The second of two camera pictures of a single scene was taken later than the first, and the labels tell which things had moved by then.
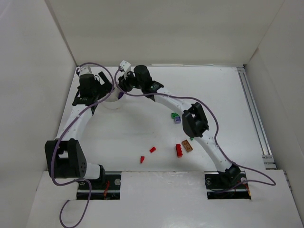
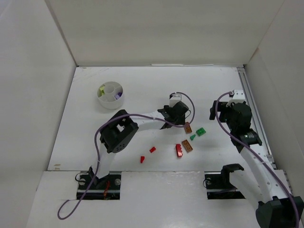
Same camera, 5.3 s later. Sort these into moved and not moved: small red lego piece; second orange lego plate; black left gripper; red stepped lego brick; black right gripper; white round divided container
Moved: black right gripper; black left gripper
Not moved: red stepped lego brick; small red lego piece; white round divided container; second orange lego plate
